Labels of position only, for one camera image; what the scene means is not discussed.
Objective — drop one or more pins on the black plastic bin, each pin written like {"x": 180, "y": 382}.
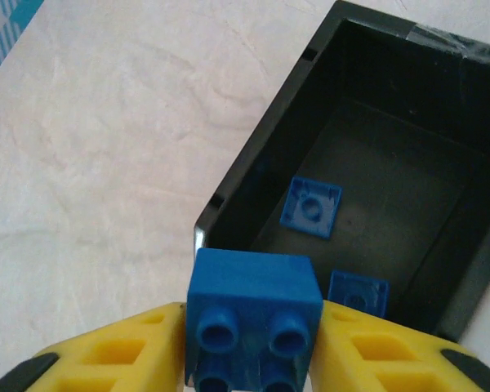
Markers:
{"x": 392, "y": 102}

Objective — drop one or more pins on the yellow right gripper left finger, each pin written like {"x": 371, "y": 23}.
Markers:
{"x": 118, "y": 355}

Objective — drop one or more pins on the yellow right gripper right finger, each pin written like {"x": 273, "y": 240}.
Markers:
{"x": 392, "y": 359}

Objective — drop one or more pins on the blue lego brick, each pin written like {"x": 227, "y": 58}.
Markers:
{"x": 310, "y": 208}
{"x": 357, "y": 294}
{"x": 253, "y": 286}

